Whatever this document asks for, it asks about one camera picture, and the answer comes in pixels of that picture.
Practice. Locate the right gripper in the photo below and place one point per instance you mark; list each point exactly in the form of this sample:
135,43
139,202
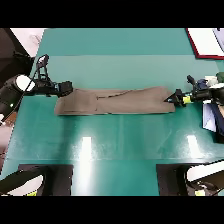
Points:
184,97

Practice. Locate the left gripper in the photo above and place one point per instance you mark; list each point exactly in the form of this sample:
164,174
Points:
65,89

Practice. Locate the brown garment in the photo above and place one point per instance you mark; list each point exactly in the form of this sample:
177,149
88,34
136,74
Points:
113,101

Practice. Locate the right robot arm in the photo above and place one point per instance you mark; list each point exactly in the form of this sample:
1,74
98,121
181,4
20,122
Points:
213,93

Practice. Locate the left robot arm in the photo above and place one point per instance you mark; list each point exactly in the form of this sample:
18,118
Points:
11,95

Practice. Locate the green garment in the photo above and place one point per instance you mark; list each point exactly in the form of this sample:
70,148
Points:
220,76

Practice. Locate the red-rimmed white board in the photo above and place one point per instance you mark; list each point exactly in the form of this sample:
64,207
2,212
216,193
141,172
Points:
206,41

